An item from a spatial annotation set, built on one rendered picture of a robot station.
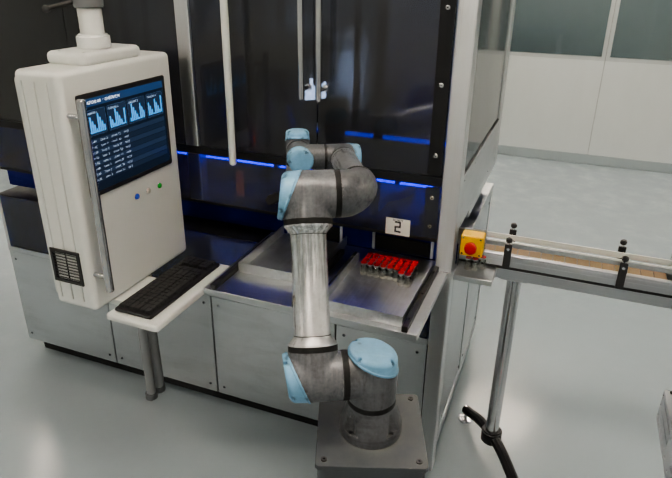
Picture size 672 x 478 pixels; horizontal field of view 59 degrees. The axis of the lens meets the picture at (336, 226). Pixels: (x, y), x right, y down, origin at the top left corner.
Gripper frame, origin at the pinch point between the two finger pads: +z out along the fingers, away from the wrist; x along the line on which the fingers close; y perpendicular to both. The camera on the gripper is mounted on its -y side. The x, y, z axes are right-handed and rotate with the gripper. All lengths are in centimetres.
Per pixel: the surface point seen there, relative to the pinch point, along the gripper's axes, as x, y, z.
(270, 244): 11.6, -14.7, 12.0
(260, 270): -10.8, -6.9, 10.2
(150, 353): -7, -60, 60
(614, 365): 118, 121, 100
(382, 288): -3.5, 32.9, 12.1
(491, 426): 30, 71, 83
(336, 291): -10.9, 20.1, 12.1
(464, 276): 15, 56, 12
